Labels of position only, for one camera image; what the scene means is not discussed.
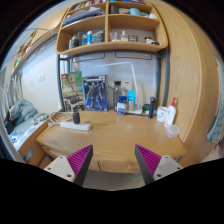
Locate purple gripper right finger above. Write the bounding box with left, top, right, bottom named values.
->
left=135, top=144, right=182, bottom=184

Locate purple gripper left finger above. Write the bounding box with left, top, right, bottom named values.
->
left=45, top=145, right=93, bottom=186

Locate black charger plug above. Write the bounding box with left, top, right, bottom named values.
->
left=73, top=112, right=80, bottom=124

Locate clear plastic container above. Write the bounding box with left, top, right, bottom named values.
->
left=166, top=125, right=180, bottom=137

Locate white power strip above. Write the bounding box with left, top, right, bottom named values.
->
left=60, top=122, right=91, bottom=131

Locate wooden desk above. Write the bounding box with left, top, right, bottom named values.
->
left=35, top=109, right=187, bottom=174

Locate white mug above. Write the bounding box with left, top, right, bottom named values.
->
left=157, top=106, right=168, bottom=122

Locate white desk lamp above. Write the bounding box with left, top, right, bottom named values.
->
left=98, top=62, right=142, bottom=115

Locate black electric shaver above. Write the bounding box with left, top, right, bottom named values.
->
left=148, top=97, right=156, bottom=118

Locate small blue white box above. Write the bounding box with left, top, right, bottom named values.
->
left=117, top=95, right=127, bottom=115

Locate blue tall box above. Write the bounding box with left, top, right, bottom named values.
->
left=128, top=90, right=135, bottom=111

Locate teal blanket on bed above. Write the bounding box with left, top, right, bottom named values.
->
left=4, top=99, right=48, bottom=134

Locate blue robot model box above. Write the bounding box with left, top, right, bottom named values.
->
left=83, top=75, right=108, bottom=111

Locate green Groot Lego box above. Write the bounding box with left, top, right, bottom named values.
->
left=62, top=71, right=84, bottom=112

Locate wooden wardrobe side panel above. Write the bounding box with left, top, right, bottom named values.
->
left=152, top=0, right=219, bottom=167

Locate small clear bottle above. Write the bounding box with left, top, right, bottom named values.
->
left=121, top=31, right=128, bottom=41

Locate blue spray bottle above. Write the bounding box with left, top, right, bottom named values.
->
left=87, top=31, right=92, bottom=45

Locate clear glass cup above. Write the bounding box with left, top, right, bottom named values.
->
left=110, top=32, right=118, bottom=42

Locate white cable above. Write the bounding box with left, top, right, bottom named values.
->
left=47, top=112, right=74, bottom=129

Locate wooden wall shelf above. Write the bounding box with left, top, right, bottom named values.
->
left=56, top=0, right=168, bottom=56

